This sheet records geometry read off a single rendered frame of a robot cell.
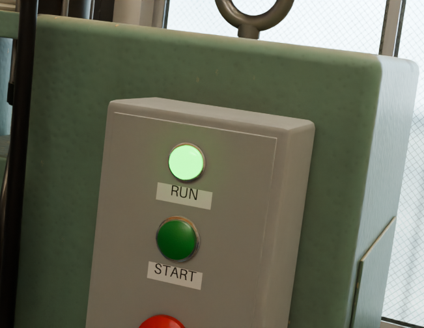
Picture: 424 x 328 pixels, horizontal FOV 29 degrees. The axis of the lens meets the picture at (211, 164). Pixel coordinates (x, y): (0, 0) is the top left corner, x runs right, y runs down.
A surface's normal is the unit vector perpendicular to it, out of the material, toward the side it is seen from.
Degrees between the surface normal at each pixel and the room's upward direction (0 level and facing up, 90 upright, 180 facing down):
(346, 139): 90
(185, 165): 92
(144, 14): 90
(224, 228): 90
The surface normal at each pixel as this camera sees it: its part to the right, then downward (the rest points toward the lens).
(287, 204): 0.93, 0.16
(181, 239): -0.29, 0.08
